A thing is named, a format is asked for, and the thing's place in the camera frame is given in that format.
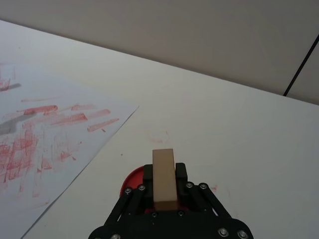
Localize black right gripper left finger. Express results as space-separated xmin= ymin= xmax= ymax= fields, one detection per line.
xmin=88 ymin=164 xmax=155 ymax=239

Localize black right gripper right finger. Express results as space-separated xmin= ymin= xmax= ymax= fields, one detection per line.
xmin=175 ymin=162 xmax=255 ymax=239

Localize tan wooden block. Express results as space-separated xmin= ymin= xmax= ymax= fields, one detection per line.
xmin=152 ymin=148 xmax=178 ymax=212

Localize red round dish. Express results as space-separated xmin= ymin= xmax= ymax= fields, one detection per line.
xmin=119 ymin=166 xmax=190 ymax=215

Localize white paper sheet, red marks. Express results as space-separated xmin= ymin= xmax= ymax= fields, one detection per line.
xmin=0 ymin=59 xmax=140 ymax=239

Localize thin black cable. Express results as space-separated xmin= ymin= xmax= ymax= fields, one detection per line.
xmin=283 ymin=33 xmax=319 ymax=97

